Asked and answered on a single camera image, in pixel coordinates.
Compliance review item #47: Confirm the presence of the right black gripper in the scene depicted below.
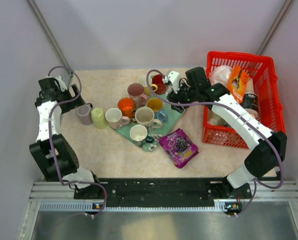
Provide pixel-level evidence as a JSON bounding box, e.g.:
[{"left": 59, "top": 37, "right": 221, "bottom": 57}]
[{"left": 167, "top": 79, "right": 199, "bottom": 114}]

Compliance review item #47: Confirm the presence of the blue teal mug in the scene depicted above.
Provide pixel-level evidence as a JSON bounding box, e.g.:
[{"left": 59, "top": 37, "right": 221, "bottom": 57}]
[{"left": 146, "top": 98, "right": 168, "bottom": 123}]

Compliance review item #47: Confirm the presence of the red mug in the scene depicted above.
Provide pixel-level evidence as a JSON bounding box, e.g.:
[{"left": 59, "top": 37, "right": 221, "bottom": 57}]
[{"left": 152, "top": 74, "right": 168, "bottom": 95}]

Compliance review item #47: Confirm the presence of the yellow mug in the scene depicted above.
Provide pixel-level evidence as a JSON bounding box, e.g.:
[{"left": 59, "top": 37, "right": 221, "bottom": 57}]
[{"left": 137, "top": 75, "right": 158, "bottom": 96}]

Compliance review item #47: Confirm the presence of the cream green mug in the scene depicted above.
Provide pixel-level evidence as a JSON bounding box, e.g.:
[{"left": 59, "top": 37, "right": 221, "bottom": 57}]
[{"left": 135, "top": 106, "right": 163, "bottom": 132}]

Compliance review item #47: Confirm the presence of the pink floral mug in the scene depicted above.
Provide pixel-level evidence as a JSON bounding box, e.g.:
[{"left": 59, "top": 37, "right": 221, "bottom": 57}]
[{"left": 127, "top": 83, "right": 149, "bottom": 109}]

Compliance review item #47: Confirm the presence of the pink cream mug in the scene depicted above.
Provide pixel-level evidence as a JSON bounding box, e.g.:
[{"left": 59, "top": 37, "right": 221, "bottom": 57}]
[{"left": 105, "top": 108, "right": 130, "bottom": 130}]

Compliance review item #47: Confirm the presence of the orange mug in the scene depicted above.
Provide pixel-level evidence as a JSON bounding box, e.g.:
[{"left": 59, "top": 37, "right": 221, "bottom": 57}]
[{"left": 117, "top": 97, "right": 136, "bottom": 119}]

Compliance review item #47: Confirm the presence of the dark teal mug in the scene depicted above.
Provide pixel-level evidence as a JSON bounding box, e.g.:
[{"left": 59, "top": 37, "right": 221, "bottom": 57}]
[{"left": 129, "top": 124, "right": 155, "bottom": 147}]

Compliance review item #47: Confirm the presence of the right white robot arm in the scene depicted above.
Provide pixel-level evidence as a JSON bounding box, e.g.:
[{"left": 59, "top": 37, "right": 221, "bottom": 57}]
[{"left": 163, "top": 67, "right": 287, "bottom": 198}]

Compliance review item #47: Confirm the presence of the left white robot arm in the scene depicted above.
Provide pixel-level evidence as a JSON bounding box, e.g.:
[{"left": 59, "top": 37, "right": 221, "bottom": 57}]
[{"left": 29, "top": 75, "right": 102, "bottom": 198}]

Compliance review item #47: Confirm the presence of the mauve grey mug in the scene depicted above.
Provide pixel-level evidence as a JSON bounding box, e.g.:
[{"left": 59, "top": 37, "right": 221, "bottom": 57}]
[{"left": 76, "top": 103, "right": 93, "bottom": 126}]

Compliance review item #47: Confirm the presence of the light green mug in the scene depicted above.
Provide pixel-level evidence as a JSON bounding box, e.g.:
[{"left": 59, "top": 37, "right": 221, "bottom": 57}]
[{"left": 91, "top": 107, "right": 108, "bottom": 130}]

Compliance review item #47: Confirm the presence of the green floral tray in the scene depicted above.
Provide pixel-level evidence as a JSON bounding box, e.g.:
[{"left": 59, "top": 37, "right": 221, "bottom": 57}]
[{"left": 110, "top": 72, "right": 187, "bottom": 154}]

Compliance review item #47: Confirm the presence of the white plastic bag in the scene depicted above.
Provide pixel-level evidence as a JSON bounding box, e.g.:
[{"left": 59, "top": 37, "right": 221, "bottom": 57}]
[{"left": 209, "top": 65, "right": 233, "bottom": 87}]

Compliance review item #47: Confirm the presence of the purple snack bag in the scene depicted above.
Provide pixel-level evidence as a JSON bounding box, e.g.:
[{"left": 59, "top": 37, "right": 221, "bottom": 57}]
[{"left": 158, "top": 128, "right": 199, "bottom": 169}]

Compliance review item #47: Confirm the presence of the tall orange box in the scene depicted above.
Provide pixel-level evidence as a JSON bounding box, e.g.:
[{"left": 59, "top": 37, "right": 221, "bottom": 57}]
[{"left": 227, "top": 65, "right": 249, "bottom": 104}]

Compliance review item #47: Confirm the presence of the black label cup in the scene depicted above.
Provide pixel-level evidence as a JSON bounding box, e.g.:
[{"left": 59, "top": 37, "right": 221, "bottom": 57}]
[{"left": 241, "top": 92, "right": 259, "bottom": 118}]

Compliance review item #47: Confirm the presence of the red plastic basket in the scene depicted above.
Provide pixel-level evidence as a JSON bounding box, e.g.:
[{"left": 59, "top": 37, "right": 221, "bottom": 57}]
[{"left": 202, "top": 51, "right": 286, "bottom": 149}]

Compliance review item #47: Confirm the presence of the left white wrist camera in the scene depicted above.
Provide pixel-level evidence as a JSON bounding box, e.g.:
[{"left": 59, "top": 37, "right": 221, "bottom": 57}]
[{"left": 55, "top": 75, "right": 68, "bottom": 92}]

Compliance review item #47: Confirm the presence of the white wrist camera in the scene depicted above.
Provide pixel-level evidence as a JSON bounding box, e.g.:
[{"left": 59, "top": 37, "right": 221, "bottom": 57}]
[
  {"left": 55, "top": 75, "right": 68, "bottom": 92},
  {"left": 162, "top": 71, "right": 181, "bottom": 93}
]

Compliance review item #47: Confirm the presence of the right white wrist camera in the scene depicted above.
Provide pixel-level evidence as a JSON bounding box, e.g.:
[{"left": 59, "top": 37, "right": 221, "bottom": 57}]
[{"left": 162, "top": 71, "right": 181, "bottom": 93}]

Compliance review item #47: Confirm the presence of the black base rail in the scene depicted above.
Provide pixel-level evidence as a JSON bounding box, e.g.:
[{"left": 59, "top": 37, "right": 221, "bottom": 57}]
[{"left": 71, "top": 177, "right": 251, "bottom": 208}]

